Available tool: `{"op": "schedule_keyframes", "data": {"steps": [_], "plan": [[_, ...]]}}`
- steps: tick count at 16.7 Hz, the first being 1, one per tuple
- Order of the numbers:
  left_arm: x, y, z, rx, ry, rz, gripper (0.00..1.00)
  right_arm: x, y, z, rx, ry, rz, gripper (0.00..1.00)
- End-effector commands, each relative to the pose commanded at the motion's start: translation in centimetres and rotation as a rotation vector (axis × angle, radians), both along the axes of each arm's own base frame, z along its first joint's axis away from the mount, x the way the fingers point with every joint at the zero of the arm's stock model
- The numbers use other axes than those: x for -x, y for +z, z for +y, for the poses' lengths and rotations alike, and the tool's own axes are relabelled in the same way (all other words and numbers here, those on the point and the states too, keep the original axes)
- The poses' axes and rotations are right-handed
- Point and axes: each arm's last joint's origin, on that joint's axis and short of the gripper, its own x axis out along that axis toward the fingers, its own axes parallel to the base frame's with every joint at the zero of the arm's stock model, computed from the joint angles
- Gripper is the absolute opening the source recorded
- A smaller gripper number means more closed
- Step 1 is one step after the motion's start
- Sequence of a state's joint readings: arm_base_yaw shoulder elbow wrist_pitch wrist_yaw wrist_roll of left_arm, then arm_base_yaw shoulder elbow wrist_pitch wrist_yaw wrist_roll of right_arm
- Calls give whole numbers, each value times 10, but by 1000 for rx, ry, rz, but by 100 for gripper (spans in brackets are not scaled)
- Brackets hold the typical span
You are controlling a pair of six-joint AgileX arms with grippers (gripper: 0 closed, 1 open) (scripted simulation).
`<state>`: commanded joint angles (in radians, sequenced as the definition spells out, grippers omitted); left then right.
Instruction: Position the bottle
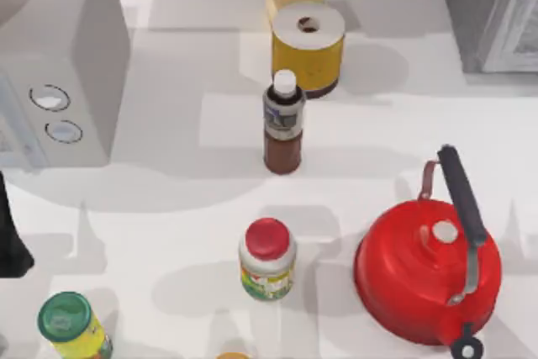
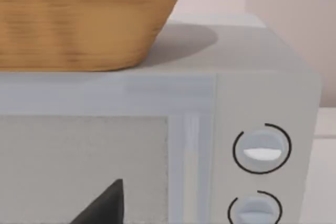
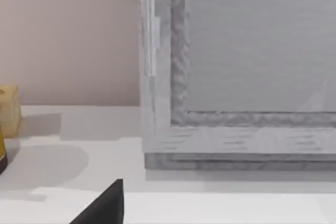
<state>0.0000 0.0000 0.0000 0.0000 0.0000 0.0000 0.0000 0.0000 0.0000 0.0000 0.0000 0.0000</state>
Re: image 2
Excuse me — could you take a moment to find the pale microwave door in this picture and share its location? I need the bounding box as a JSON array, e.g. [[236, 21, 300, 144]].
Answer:
[[0, 72, 217, 224]]

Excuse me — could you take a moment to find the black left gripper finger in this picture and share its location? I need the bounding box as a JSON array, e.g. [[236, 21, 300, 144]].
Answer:
[[70, 178, 124, 224]]

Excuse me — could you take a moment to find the pale microwave oven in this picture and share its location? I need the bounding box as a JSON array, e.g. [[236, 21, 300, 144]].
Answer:
[[0, 13, 322, 224]]

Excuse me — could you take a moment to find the pale round microwave knob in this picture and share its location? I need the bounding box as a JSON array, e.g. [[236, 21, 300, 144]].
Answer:
[[235, 196, 276, 224], [241, 130, 285, 168]]

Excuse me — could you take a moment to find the woven wicker basket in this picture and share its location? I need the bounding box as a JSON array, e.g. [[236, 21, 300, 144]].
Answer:
[[0, 0, 191, 72]]

